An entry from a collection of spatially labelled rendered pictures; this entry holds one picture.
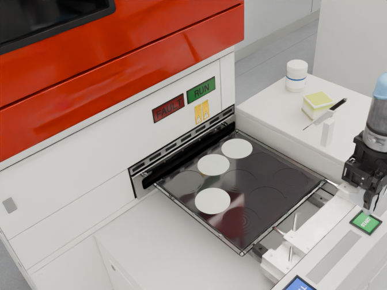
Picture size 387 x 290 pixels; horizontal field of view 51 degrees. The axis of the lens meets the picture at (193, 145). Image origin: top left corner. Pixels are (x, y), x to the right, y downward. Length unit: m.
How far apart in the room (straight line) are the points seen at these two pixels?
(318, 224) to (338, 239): 0.14
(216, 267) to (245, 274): 0.08
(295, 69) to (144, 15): 0.65
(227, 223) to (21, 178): 0.53
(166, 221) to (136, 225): 0.09
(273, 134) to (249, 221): 0.35
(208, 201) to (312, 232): 0.29
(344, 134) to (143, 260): 0.71
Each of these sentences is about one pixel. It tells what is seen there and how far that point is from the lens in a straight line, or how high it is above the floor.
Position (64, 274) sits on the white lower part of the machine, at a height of 0.74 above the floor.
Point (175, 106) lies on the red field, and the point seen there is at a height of 1.09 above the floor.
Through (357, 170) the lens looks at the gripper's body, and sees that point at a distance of 0.94.
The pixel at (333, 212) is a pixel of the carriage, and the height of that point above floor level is 0.88.
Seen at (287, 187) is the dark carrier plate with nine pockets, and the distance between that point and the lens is 1.21.
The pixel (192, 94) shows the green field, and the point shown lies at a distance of 1.22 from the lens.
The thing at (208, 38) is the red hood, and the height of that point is 1.28.
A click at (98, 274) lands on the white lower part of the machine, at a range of 1.39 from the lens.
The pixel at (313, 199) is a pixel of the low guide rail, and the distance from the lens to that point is 1.27.
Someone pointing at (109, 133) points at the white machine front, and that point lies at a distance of 1.09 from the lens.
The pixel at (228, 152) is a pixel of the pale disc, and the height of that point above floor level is 0.90.
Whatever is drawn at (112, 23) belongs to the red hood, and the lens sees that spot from 0.93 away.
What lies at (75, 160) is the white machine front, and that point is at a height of 1.10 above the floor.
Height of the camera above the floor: 1.75
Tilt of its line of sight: 39 degrees down
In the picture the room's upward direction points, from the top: 6 degrees counter-clockwise
